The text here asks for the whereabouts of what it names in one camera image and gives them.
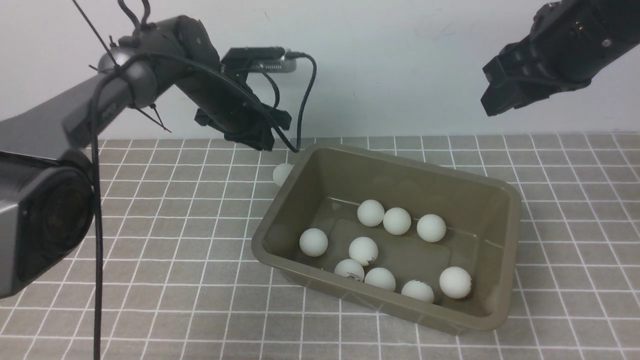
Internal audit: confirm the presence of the white ball group printed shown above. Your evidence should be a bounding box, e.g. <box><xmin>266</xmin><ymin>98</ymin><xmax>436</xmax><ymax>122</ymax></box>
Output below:
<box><xmin>400</xmin><ymin>279</ymin><xmax>435</xmax><ymax>304</ymax></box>

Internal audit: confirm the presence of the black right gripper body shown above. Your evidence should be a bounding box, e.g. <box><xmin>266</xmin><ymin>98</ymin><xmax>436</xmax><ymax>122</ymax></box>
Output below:
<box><xmin>481</xmin><ymin>27</ymin><xmax>594</xmax><ymax>117</ymax></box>

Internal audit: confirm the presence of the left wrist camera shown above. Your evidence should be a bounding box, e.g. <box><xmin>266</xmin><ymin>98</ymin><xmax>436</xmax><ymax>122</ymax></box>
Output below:
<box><xmin>221</xmin><ymin>47</ymin><xmax>297</xmax><ymax>74</ymax></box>

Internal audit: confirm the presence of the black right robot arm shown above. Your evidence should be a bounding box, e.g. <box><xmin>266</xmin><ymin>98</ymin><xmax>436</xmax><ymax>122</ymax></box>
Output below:
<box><xmin>481</xmin><ymin>0</ymin><xmax>640</xmax><ymax>117</ymax></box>

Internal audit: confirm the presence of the grey checked tablecloth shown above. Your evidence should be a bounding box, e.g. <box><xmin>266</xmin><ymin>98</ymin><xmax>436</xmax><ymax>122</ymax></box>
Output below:
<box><xmin>0</xmin><ymin>132</ymin><xmax>640</xmax><ymax>360</ymax></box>

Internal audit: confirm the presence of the olive plastic bin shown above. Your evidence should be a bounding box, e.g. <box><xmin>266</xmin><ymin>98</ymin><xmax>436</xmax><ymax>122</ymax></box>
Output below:
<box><xmin>251</xmin><ymin>144</ymin><xmax>522</xmax><ymax>335</ymax></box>

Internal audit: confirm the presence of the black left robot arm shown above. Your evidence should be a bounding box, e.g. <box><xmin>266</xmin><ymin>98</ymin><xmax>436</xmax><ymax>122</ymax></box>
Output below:
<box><xmin>0</xmin><ymin>15</ymin><xmax>297</xmax><ymax>298</ymax></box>

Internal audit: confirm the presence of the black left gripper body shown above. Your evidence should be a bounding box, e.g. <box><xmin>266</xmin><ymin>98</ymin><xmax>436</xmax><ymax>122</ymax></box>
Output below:
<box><xmin>194</xmin><ymin>75</ymin><xmax>292</xmax><ymax>151</ymax></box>

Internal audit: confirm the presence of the black camera cable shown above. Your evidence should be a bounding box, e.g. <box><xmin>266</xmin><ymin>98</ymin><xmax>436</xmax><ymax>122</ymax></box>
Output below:
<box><xmin>70</xmin><ymin>0</ymin><xmax>318</xmax><ymax>360</ymax></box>

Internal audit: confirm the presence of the white ball group hidden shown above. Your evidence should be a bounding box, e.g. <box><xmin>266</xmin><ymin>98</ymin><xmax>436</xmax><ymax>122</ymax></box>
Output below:
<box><xmin>416</xmin><ymin>214</ymin><xmax>447</xmax><ymax>243</ymax></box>

